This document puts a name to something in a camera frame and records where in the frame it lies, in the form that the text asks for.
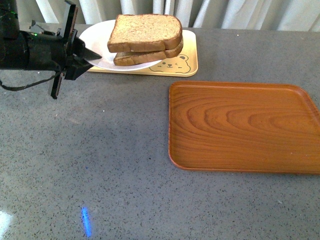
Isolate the brown wooden tray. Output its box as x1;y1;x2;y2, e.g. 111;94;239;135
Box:
168;81;320;174

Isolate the black cable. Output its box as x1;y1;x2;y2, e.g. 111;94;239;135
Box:
0;73;61;92

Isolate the yellow bear tray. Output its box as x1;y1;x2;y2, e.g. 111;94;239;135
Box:
89;30;198;77

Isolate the white round plate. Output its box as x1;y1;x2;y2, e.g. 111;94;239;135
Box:
78;19;163;72

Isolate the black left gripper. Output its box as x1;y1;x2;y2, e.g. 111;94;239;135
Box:
27;0;102;99

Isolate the grey curtain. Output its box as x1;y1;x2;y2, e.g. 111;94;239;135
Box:
14;0;320;33

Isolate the bread slice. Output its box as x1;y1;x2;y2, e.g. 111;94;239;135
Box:
113;39;184;66
107;14;183;53

